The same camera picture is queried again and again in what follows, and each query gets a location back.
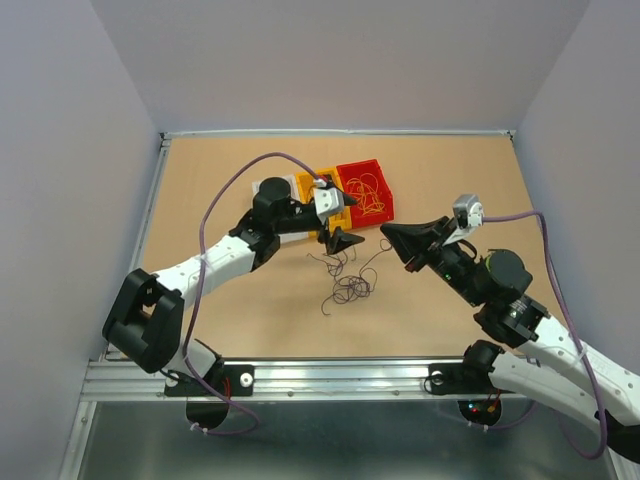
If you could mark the aluminium left side rail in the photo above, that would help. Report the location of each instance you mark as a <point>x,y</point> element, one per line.
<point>143,232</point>

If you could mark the white plastic bin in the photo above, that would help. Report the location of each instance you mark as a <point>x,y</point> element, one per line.
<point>277,205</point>

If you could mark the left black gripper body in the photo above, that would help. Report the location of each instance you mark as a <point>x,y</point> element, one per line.
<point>297,221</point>

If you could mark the aluminium back rail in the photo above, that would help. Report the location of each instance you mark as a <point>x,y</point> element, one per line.
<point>328,132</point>

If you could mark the red plastic bin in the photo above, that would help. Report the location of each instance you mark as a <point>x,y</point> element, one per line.
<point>365,181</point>

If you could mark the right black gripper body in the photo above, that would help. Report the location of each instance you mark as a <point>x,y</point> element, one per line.
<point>446,260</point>

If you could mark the aluminium front rail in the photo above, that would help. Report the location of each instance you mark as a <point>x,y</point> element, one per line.
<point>325,380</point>

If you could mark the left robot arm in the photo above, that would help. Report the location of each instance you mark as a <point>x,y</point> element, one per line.
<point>145,320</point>

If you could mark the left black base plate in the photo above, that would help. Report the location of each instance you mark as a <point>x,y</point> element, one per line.
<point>235,380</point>

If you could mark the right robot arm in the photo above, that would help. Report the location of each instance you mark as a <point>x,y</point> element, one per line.
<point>529,351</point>

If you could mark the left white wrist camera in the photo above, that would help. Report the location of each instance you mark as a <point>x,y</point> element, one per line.
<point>328,200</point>

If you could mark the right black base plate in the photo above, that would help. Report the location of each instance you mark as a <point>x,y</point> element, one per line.
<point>456,378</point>

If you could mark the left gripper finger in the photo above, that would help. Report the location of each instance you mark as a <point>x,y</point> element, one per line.
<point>346,200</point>
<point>338,240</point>

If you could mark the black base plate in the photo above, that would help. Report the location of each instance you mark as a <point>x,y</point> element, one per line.
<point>235,380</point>
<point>456,378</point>

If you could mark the aluminium rail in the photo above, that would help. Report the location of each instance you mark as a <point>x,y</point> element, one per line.
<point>143,232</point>
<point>325,380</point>
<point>328,132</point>

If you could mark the yellow plastic bin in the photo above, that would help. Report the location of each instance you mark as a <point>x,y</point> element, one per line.
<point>305,185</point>

